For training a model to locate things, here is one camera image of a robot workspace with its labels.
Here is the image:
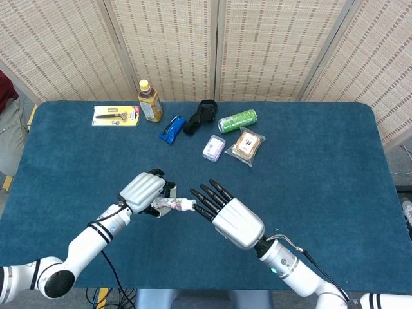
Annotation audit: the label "yellow razor blister pack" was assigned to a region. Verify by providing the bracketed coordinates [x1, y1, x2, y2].
[91, 105, 142, 127]

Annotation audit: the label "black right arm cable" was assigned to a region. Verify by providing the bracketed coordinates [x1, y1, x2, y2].
[265, 234, 350, 302]

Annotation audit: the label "green drink can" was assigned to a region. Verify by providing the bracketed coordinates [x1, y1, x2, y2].
[217, 109, 259, 135]

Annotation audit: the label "small white tube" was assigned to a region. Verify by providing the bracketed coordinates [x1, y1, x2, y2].
[150, 196, 198, 212]

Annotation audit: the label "bread in clear wrapper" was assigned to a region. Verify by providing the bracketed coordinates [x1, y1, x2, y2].
[224, 126, 267, 168]

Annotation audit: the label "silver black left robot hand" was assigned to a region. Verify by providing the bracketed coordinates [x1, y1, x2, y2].
[118, 168, 178, 218]

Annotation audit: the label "person in red shirt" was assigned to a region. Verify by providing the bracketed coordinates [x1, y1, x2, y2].
[0, 70, 28, 177]

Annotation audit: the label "blue snack packet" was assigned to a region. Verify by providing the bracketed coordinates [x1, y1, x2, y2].
[158, 115, 187, 145]

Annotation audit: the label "woven bamboo screen panel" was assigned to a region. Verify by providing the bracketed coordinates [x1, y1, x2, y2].
[301, 0, 412, 152]
[0, 0, 136, 104]
[214, 0, 350, 103]
[102, 0, 221, 102]

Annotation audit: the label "blue felt table cloth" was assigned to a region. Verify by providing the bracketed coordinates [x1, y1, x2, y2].
[0, 100, 403, 290]

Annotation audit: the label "thin white floor cable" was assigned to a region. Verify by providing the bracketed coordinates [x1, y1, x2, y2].
[391, 144, 412, 176]

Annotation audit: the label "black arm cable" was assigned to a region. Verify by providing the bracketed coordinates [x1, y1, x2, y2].
[265, 234, 350, 302]
[101, 249, 126, 299]

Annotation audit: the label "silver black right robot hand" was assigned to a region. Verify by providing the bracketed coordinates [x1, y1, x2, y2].
[189, 179, 266, 250]

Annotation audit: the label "yellow wooden bar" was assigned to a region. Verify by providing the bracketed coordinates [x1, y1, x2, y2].
[26, 103, 39, 131]

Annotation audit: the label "blue grey chair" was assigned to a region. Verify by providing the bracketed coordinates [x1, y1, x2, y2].
[136, 288, 274, 309]

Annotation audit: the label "yellow capped tea bottle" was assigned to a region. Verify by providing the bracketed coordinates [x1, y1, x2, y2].
[137, 79, 164, 124]

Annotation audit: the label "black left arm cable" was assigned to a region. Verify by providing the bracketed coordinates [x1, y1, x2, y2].
[101, 249, 126, 299]

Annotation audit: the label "small white box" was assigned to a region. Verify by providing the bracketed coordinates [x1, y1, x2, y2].
[202, 135, 225, 162]

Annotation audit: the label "black fabric strap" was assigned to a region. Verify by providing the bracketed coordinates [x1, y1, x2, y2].
[183, 99, 218, 136]

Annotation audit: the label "grey shoe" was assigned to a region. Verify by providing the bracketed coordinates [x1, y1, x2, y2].
[401, 200, 412, 241]

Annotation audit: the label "black floor cables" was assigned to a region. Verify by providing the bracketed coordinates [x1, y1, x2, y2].
[85, 287, 138, 309]

